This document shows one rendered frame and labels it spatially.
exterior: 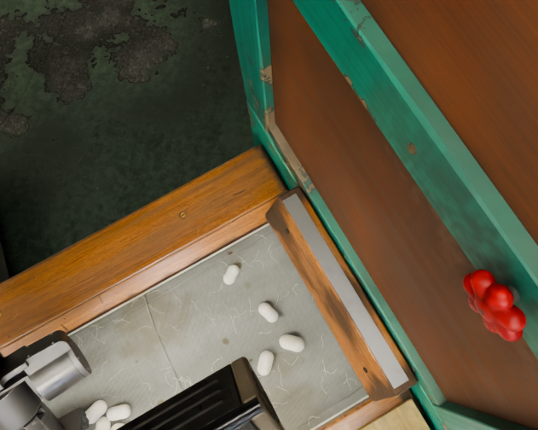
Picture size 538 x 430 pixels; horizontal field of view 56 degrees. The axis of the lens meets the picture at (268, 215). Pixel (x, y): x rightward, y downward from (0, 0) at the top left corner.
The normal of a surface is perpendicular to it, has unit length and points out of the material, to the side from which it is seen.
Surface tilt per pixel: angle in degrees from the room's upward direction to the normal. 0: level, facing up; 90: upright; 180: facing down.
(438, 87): 90
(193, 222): 0
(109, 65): 0
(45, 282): 0
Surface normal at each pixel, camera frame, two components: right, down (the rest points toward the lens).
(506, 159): -0.87, 0.48
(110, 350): -0.04, -0.25
